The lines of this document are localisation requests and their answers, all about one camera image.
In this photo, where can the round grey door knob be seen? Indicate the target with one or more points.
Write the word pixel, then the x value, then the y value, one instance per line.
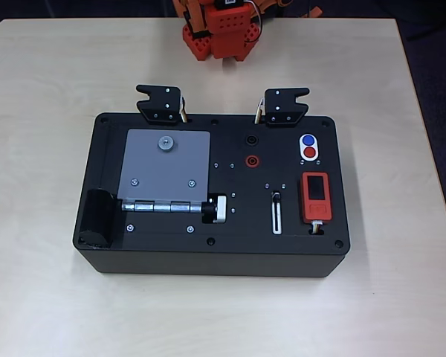
pixel 166 143

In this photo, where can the white slider track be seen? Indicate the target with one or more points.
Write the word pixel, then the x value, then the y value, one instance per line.
pixel 277 231

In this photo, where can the silver metal hinge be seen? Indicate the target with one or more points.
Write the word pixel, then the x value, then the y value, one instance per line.
pixel 160 206

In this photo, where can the red display module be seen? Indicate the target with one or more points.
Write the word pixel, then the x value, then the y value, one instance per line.
pixel 317 210

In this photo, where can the red round button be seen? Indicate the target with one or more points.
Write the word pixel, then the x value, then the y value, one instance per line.
pixel 310 152

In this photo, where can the red banana socket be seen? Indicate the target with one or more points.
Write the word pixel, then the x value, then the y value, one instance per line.
pixel 252 161

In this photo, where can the blue and red buttons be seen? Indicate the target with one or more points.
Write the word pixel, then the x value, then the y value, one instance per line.
pixel 301 154

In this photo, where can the blue round button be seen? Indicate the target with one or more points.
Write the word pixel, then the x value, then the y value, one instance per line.
pixel 308 140

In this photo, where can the grey hinged door plate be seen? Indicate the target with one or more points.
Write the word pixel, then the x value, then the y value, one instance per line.
pixel 163 171

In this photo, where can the black banana socket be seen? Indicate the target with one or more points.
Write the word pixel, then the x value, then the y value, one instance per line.
pixel 251 140

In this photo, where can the black task board box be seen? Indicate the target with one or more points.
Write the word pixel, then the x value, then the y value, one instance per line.
pixel 245 223

